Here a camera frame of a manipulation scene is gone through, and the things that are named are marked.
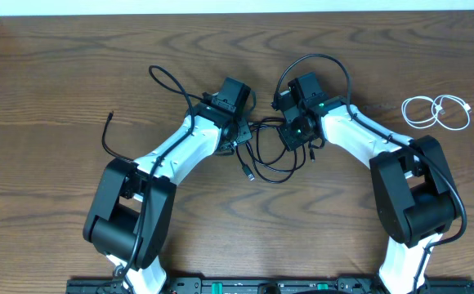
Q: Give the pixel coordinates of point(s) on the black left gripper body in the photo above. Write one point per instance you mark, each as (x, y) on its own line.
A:
(242, 134)

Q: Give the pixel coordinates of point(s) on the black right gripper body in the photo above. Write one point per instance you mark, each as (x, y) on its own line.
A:
(293, 135)

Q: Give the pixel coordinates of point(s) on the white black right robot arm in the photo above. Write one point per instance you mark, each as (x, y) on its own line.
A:
(415, 194)

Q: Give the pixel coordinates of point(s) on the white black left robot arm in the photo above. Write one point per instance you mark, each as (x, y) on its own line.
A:
(130, 214)

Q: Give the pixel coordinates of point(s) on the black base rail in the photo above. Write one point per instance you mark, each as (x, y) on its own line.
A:
(254, 286)

